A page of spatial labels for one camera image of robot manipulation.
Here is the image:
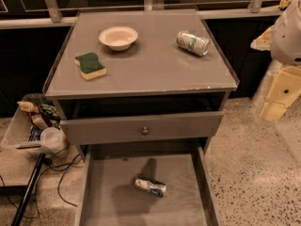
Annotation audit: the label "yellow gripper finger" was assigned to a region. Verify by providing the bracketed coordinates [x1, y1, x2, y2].
[250, 26, 273, 51]
[260, 66, 301, 121]

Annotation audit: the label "silver blue redbull can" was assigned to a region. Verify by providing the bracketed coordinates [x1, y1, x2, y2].
[135, 178, 166, 198]

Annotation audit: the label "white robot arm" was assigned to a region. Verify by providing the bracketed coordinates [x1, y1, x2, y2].
[250, 0, 301, 121]

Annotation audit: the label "green and white soda can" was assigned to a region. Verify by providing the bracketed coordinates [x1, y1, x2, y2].
[176, 30, 211, 57]

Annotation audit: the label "grey drawer cabinet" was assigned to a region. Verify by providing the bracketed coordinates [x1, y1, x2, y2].
[43, 10, 238, 215]

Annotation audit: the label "round brass drawer knob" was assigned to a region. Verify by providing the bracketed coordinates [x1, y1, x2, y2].
[142, 127, 150, 136]

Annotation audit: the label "grey top drawer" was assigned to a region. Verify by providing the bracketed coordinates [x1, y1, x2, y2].
[60, 111, 223, 145]

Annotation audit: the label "open grey middle drawer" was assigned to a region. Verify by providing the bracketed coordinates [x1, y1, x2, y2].
[74, 150, 222, 226]

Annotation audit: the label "white diagonal pole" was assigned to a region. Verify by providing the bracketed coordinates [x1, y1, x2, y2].
[252, 59, 282, 110]

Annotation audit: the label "yellow object on railing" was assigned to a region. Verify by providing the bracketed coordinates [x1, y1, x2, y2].
[278, 0, 293, 10]

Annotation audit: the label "metal window railing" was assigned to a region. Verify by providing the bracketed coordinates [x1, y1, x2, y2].
[0, 0, 281, 29]

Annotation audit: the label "white paper bowl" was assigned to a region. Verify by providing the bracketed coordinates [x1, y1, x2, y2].
[99, 26, 138, 51]

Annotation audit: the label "green and yellow sponge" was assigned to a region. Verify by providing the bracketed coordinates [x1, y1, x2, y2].
[74, 53, 106, 80]

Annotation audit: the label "clear plastic cup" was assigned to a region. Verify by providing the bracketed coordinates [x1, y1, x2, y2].
[40, 127, 66, 153]

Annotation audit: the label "colourful snack bags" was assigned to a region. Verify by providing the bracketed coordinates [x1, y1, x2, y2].
[18, 101, 60, 130]

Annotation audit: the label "clear plastic storage bin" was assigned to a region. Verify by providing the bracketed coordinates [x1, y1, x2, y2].
[1, 94, 68, 158]

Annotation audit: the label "black metal stand leg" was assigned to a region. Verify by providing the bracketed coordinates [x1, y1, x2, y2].
[11, 153, 45, 226]

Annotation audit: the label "black floor cable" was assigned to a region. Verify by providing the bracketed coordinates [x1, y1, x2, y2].
[0, 141, 83, 219]

